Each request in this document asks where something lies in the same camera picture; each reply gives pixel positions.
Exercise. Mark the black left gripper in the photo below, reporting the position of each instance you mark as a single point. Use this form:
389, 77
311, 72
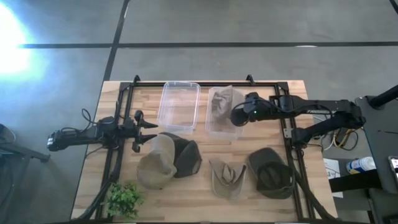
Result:
130, 130

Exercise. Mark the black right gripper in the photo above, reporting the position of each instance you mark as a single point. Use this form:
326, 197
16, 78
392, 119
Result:
252, 112

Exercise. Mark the dark brown hat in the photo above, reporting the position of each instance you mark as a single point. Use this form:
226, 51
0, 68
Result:
188, 158

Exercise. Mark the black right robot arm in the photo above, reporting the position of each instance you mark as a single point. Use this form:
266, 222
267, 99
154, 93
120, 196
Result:
326, 116

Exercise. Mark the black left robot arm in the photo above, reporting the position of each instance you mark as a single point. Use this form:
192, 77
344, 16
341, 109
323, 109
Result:
77, 135

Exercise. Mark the beige bucket hat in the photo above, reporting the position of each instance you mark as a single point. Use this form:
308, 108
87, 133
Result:
157, 169

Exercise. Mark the dark green brimmed hat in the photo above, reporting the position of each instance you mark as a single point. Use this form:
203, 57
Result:
272, 177

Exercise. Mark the khaki folded hat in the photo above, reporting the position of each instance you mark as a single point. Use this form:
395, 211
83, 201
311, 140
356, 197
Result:
227, 183

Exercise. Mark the empty clear plastic bin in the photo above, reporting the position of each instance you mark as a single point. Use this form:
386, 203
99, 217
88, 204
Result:
178, 107

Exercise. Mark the small green plant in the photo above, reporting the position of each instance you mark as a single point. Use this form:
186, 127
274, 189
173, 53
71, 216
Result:
122, 200

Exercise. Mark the white paper sheet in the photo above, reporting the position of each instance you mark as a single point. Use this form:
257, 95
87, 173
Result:
333, 172

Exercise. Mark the white spray can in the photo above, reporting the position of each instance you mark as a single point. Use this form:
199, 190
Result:
360, 165

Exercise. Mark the black metal frame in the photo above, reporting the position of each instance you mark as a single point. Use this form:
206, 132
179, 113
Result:
205, 84

